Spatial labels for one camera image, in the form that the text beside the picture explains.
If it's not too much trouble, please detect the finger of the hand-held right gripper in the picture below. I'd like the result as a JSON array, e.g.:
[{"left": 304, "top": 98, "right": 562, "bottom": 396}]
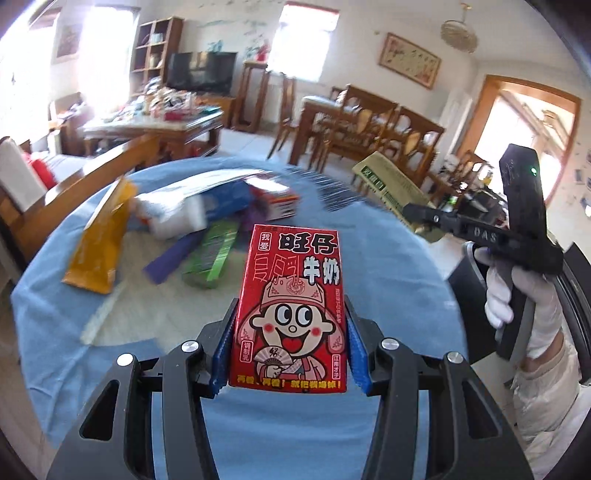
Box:
[{"left": 402, "top": 203, "right": 462, "bottom": 234}]

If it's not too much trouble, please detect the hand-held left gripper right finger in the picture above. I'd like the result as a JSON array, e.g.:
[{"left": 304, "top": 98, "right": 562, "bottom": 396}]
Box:
[{"left": 344, "top": 295, "right": 536, "bottom": 480}]

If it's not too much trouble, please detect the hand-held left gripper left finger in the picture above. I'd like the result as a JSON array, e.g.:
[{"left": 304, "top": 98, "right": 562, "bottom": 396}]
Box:
[{"left": 46, "top": 298, "right": 241, "bottom": 480}]

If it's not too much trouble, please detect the olive cardboard box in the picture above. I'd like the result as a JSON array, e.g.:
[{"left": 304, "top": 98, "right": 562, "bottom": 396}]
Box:
[{"left": 352, "top": 151, "right": 444, "bottom": 243}]

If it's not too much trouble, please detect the red cartoon milk carton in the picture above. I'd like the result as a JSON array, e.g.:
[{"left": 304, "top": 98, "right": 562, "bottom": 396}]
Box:
[{"left": 228, "top": 224, "right": 349, "bottom": 395}]

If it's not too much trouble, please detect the blue tissue pack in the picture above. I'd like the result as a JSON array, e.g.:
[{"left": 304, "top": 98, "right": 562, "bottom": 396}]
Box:
[{"left": 203, "top": 182, "right": 254, "bottom": 217}]

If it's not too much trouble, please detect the person's right forearm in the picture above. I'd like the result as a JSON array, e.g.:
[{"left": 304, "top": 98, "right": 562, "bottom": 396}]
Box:
[{"left": 510, "top": 332, "right": 583, "bottom": 457}]

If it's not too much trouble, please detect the person's right hand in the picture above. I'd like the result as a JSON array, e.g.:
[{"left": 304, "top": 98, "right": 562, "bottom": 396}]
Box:
[{"left": 475, "top": 247, "right": 564, "bottom": 361}]

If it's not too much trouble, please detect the wooden dining chair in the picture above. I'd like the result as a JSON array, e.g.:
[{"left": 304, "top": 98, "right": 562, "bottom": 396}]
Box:
[
  {"left": 323, "top": 85, "right": 400, "bottom": 171},
  {"left": 268, "top": 74, "right": 296, "bottom": 160},
  {"left": 383, "top": 106, "right": 446, "bottom": 185},
  {"left": 425, "top": 150, "right": 490, "bottom": 204}
]

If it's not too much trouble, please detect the green foil packet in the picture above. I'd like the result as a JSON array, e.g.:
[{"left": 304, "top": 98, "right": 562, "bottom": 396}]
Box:
[{"left": 182, "top": 220, "right": 241, "bottom": 289}]

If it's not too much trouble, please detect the purple wrapper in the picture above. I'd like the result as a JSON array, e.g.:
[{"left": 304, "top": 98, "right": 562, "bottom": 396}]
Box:
[{"left": 143, "top": 231, "right": 204, "bottom": 284}]

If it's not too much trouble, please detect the white plastic packet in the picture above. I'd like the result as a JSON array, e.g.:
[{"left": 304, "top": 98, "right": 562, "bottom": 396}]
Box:
[{"left": 134, "top": 168, "right": 273, "bottom": 241}]

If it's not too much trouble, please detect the red and white box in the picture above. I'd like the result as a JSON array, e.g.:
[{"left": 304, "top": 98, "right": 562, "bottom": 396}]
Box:
[{"left": 245, "top": 178, "right": 301, "bottom": 220}]

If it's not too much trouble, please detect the wooden dining table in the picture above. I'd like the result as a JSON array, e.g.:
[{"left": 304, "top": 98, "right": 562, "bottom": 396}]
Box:
[{"left": 288, "top": 95, "right": 398, "bottom": 167}]

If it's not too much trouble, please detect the yellow snack bag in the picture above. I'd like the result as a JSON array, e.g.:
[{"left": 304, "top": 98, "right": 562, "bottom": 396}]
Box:
[{"left": 62, "top": 178, "right": 139, "bottom": 295}]

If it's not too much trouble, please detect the blue tablecloth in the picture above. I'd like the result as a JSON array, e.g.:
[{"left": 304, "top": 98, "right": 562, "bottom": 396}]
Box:
[{"left": 10, "top": 156, "right": 465, "bottom": 480}]

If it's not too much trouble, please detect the round ceiling lamp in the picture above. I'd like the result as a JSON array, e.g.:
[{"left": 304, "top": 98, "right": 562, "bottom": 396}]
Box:
[{"left": 440, "top": 4, "right": 478, "bottom": 54}]

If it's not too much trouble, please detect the tall wooden stand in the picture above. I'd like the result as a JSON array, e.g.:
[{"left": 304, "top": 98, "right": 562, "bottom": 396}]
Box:
[{"left": 235, "top": 60, "right": 271, "bottom": 132}]

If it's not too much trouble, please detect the wooden sofa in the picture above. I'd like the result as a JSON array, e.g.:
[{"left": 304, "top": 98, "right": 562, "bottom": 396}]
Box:
[{"left": 0, "top": 134, "right": 162, "bottom": 268}]

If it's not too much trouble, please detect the wooden coffee table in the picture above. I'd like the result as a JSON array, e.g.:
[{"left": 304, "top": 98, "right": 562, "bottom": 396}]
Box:
[{"left": 83, "top": 95, "right": 225, "bottom": 160}]

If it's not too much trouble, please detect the wooden television stand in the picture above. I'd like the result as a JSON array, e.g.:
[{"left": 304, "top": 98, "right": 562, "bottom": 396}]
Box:
[{"left": 203, "top": 95, "right": 236, "bottom": 127}]

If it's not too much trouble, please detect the bright window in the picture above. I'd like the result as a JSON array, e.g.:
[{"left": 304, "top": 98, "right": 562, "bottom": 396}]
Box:
[{"left": 277, "top": 2, "right": 335, "bottom": 33}]

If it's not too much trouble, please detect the red cushion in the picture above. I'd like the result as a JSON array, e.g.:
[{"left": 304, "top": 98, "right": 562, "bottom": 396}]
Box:
[{"left": 21, "top": 154, "right": 58, "bottom": 190}]

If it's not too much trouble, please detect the black television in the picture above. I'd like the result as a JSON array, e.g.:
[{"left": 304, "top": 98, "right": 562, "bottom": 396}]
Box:
[{"left": 166, "top": 52, "right": 238, "bottom": 97}]

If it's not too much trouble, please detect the white cushion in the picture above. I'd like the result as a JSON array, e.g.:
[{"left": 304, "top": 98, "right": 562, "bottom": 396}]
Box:
[{"left": 0, "top": 136, "right": 47, "bottom": 213}]

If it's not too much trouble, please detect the wooden bookshelf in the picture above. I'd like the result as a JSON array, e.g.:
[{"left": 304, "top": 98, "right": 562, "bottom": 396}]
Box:
[{"left": 130, "top": 17, "right": 185, "bottom": 86}]

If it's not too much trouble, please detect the bright balcony door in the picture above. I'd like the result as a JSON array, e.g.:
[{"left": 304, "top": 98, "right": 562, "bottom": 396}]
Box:
[{"left": 78, "top": 4, "right": 139, "bottom": 116}]

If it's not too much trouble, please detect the wooden door frame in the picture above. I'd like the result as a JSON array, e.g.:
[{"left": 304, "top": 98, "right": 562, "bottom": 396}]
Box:
[{"left": 459, "top": 75, "right": 583, "bottom": 185}]

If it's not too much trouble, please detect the large framed wall picture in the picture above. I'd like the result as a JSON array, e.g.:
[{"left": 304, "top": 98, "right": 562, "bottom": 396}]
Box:
[{"left": 379, "top": 32, "right": 440, "bottom": 90}]

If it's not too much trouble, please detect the small framed wall picture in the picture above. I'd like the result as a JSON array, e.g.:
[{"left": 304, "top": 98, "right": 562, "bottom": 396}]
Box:
[{"left": 54, "top": 23, "right": 84, "bottom": 63}]

